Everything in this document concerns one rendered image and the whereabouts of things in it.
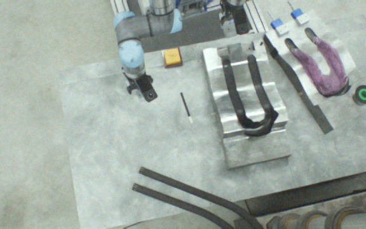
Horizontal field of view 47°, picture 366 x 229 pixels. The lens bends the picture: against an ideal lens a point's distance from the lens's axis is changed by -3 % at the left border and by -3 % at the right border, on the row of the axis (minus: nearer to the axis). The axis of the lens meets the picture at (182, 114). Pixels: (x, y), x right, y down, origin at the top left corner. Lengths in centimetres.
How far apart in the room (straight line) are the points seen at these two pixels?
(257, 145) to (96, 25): 154
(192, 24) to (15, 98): 120
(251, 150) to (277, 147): 10
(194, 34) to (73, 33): 82
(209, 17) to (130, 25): 128
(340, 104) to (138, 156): 85
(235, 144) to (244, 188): 18
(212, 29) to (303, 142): 105
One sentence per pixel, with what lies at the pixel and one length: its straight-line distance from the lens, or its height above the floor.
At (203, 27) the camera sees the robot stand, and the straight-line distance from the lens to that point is 260.
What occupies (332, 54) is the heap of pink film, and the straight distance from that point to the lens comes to 188.
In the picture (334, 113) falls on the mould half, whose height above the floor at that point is 91.
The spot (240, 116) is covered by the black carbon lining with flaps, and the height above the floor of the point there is 91.
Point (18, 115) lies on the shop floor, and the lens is 279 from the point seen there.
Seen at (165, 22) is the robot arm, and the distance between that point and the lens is 140.
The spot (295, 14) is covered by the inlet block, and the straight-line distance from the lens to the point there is 197.
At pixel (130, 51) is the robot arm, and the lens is 135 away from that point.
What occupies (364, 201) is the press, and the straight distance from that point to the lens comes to 192.
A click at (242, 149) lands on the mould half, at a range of 172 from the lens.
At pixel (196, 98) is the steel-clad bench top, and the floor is 80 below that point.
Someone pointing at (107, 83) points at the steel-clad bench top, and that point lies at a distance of 186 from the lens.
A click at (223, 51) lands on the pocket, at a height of 86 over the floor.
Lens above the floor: 253
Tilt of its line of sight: 75 degrees down
